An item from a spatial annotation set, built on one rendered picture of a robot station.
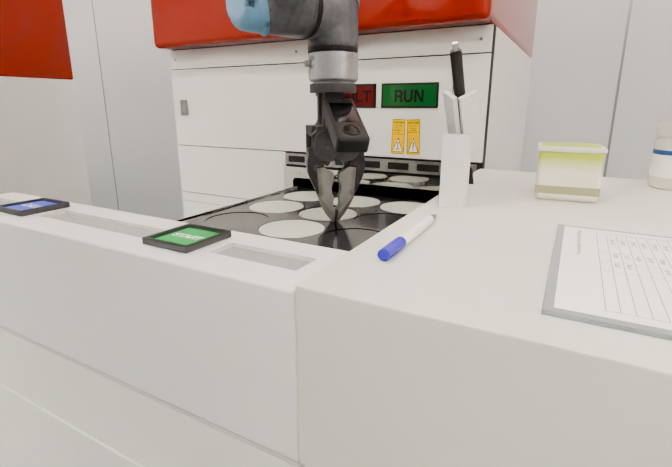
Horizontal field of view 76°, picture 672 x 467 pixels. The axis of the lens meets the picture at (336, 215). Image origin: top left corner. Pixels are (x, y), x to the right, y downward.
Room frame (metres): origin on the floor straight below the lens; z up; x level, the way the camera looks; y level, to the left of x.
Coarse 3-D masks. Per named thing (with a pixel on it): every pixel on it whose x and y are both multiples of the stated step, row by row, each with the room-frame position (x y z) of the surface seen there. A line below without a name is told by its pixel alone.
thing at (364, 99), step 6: (360, 90) 0.94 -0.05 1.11; (366, 90) 0.93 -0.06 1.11; (372, 90) 0.92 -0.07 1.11; (348, 96) 0.95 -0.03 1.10; (354, 96) 0.94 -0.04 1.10; (360, 96) 0.93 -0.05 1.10; (366, 96) 0.93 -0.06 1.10; (372, 96) 0.92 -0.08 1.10; (354, 102) 0.94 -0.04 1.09; (360, 102) 0.93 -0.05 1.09; (366, 102) 0.93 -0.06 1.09; (372, 102) 0.92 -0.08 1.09
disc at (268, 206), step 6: (258, 204) 0.80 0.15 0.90; (264, 204) 0.80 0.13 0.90; (270, 204) 0.80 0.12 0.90; (276, 204) 0.80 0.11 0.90; (282, 204) 0.80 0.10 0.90; (288, 204) 0.80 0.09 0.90; (294, 204) 0.80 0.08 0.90; (300, 204) 0.80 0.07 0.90; (258, 210) 0.75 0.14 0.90; (264, 210) 0.75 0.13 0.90; (270, 210) 0.75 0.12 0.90; (276, 210) 0.75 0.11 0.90; (282, 210) 0.75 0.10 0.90; (288, 210) 0.75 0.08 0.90; (294, 210) 0.75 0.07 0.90
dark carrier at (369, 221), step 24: (288, 192) 0.91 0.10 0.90; (336, 192) 0.91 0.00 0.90; (216, 216) 0.71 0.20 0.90; (240, 216) 0.71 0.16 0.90; (264, 216) 0.71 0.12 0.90; (288, 216) 0.70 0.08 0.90; (360, 216) 0.71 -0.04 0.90; (384, 216) 0.71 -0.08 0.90; (288, 240) 0.57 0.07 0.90; (312, 240) 0.57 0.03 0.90; (336, 240) 0.57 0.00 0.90; (360, 240) 0.57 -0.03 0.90
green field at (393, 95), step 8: (384, 88) 0.91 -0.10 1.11; (392, 88) 0.90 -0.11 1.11; (400, 88) 0.89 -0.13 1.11; (408, 88) 0.88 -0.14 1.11; (416, 88) 0.88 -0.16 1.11; (424, 88) 0.87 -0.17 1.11; (432, 88) 0.86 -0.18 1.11; (384, 96) 0.91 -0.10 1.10; (392, 96) 0.90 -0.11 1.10; (400, 96) 0.89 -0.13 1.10; (408, 96) 0.88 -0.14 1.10; (416, 96) 0.88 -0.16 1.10; (424, 96) 0.87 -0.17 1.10; (432, 96) 0.86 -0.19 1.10; (384, 104) 0.91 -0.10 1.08; (392, 104) 0.90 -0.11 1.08; (400, 104) 0.89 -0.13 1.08; (408, 104) 0.88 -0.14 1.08; (416, 104) 0.88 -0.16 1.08; (424, 104) 0.87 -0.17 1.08; (432, 104) 0.86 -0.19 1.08
